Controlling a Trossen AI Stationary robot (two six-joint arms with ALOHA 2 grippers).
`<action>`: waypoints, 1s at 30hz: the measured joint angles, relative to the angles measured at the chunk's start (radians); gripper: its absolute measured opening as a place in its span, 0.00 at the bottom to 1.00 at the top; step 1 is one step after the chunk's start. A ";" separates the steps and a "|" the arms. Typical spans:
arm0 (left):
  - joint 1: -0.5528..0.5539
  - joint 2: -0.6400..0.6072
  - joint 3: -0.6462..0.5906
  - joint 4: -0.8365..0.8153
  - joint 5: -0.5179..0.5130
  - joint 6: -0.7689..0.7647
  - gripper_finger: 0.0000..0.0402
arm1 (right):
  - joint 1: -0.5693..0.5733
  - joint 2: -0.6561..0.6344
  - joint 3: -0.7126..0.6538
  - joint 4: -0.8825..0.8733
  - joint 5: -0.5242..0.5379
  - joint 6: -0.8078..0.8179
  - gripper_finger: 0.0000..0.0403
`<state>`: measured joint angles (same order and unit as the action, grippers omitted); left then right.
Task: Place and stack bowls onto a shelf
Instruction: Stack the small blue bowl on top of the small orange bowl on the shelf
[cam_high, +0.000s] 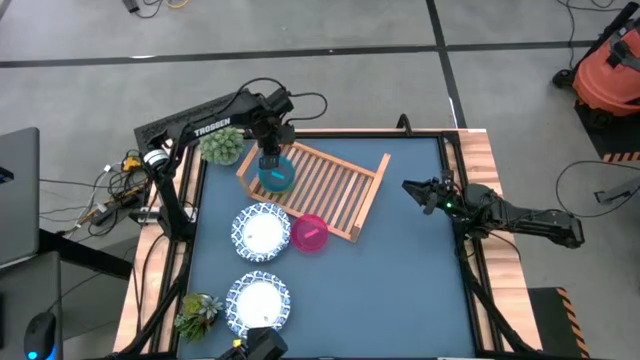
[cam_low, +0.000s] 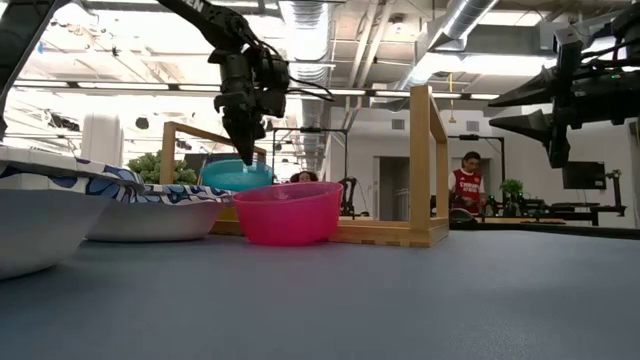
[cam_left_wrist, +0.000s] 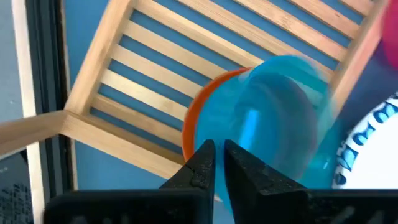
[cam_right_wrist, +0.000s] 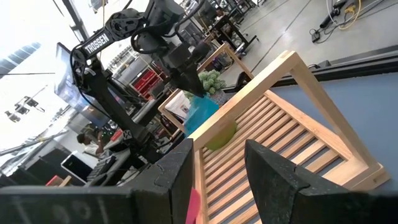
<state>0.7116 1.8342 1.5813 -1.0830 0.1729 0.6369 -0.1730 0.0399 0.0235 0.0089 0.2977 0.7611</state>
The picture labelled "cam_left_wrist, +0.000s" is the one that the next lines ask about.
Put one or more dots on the translucent blue plastic cup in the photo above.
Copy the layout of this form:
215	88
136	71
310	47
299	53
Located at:
273	118

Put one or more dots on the wooden slatted shelf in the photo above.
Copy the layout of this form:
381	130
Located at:
98	56

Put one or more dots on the blue white patterned bowl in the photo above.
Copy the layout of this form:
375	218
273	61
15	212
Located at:
373	155

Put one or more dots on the pink plastic bowl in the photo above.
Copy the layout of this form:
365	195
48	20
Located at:
392	31

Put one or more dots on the black table frame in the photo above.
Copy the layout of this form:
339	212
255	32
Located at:
46	62

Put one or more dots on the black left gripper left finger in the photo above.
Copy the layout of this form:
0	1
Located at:
186	199

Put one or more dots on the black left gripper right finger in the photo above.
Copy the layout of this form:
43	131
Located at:
264	202

